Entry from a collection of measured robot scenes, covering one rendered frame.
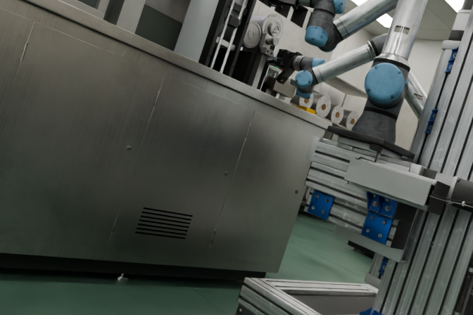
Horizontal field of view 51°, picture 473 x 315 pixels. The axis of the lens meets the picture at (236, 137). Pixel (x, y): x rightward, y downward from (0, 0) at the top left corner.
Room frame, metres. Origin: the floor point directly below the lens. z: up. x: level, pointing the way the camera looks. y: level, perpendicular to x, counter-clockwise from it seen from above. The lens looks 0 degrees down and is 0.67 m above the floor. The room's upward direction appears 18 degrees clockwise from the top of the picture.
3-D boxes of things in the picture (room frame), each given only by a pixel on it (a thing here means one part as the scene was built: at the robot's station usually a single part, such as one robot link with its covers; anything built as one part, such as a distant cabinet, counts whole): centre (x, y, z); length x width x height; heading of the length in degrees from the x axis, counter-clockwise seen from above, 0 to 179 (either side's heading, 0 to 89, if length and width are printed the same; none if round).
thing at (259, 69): (2.43, 0.00, 1.05); 0.06 x 0.05 x 0.31; 43
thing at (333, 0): (1.68, -0.15, 1.21); 0.11 x 0.08 x 0.09; 70
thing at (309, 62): (2.32, -0.23, 1.11); 0.11 x 0.08 x 0.09; 43
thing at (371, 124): (1.71, -0.44, 0.87); 0.15 x 0.15 x 0.10
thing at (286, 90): (2.73, -0.02, 1.00); 0.40 x 0.16 x 0.06; 43
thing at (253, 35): (2.49, 0.17, 1.17); 0.26 x 0.12 x 0.12; 43
